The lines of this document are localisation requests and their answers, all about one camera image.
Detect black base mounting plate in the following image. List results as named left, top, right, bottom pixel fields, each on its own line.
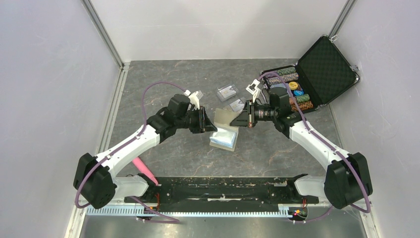
left=139, top=177, right=319, bottom=213

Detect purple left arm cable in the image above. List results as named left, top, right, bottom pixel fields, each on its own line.
left=74, top=82, right=194, bottom=225

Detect poker chips in case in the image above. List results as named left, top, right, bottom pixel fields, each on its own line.
left=264, top=66, right=314, bottom=112

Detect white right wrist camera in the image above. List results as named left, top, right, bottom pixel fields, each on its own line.
left=246, top=79, right=261, bottom=104

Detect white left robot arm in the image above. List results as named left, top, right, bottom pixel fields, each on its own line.
left=73, top=91, right=217, bottom=209

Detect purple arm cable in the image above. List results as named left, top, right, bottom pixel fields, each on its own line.
left=257, top=71, right=372, bottom=224
left=74, top=82, right=194, bottom=225

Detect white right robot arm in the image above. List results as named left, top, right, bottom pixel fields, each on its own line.
left=230, top=87, right=373, bottom=213

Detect black poker chip case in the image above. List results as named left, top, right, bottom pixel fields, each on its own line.
left=260, top=35, right=360, bottom=113

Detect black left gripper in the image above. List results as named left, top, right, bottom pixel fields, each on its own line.
left=176, top=106, right=217, bottom=134

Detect clear acrylic card box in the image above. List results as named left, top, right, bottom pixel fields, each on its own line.
left=224, top=97, right=246, bottom=113
left=216, top=84, right=238, bottom=102

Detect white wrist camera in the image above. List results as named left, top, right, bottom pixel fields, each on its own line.
left=246, top=79, right=261, bottom=104
left=183, top=90, right=203, bottom=109

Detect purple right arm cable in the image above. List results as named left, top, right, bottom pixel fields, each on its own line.
left=257, top=71, right=372, bottom=224

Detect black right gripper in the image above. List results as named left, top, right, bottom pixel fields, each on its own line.
left=230, top=100, right=277, bottom=128

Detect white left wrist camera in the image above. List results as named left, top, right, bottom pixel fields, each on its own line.
left=183, top=90, right=203, bottom=109

